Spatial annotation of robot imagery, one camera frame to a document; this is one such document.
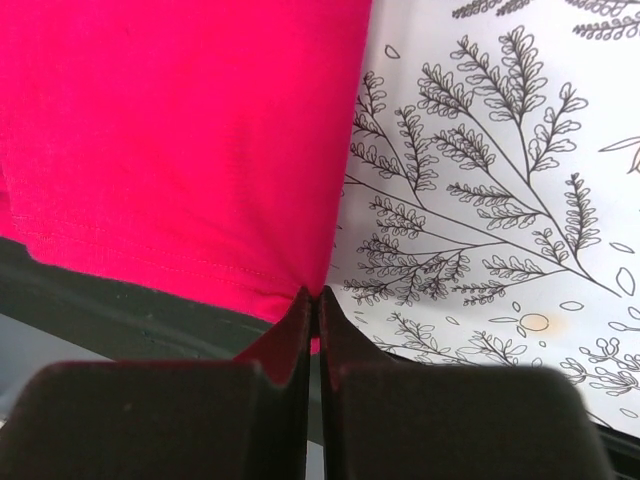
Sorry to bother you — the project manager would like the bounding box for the floral table mat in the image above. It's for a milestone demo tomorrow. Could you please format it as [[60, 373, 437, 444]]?
[[329, 1, 639, 435]]

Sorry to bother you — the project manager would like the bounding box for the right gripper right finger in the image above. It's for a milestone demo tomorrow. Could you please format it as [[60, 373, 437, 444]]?
[[318, 289, 614, 479]]

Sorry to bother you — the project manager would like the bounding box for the magenta t shirt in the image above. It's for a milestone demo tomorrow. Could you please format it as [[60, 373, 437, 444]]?
[[1, 1, 371, 323]]

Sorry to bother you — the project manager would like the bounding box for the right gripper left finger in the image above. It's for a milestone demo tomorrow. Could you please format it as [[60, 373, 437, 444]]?
[[1, 290, 311, 479]]

